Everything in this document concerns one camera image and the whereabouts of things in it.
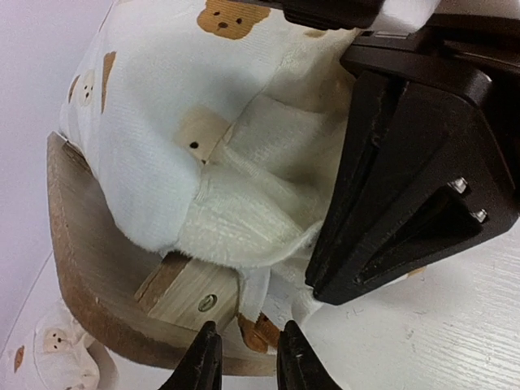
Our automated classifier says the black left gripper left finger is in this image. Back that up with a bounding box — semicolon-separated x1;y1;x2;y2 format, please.
159;321;223;390

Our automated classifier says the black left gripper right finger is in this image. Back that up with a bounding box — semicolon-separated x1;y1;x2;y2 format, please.
276;320;341;390

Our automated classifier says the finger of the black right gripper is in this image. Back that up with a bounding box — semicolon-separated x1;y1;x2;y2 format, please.
305;71;406;301
314;79;519;306

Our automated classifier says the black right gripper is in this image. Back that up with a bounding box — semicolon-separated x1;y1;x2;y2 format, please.
340;15;519;211

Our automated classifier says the wooden pet bed frame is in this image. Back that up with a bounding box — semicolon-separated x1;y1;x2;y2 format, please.
46;133;275;376

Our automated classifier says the bear print cushion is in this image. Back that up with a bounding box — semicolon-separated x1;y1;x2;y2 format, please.
56;0;366;354

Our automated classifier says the small bear print pillow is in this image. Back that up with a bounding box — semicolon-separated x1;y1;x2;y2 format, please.
11;302;119;390

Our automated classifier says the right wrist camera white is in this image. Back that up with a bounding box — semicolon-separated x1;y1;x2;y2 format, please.
242;0;440;33

